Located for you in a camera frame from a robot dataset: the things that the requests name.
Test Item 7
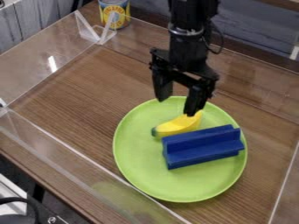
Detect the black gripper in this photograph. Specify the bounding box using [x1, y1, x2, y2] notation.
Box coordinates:
[149, 28, 219, 116]

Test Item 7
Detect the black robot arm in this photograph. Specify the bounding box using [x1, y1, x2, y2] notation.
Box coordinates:
[149, 0, 220, 116]

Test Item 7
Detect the yellow toy banana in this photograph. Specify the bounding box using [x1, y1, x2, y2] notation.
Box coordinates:
[152, 111, 203, 138]

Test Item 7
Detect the green round plate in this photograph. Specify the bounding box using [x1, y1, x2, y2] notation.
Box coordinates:
[113, 96, 248, 203]

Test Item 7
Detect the blue plastic block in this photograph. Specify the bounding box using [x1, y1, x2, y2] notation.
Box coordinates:
[163, 124, 246, 170]

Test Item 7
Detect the yellow labelled tin can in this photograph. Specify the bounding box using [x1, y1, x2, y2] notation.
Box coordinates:
[97, 0, 131, 30]

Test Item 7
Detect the black device with knob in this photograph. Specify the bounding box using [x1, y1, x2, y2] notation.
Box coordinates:
[0, 202, 89, 224]

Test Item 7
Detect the clear acrylic enclosure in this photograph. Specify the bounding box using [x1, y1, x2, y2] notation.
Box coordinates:
[0, 10, 299, 224]

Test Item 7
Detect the black cable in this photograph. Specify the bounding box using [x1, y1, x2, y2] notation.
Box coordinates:
[0, 196, 41, 220]

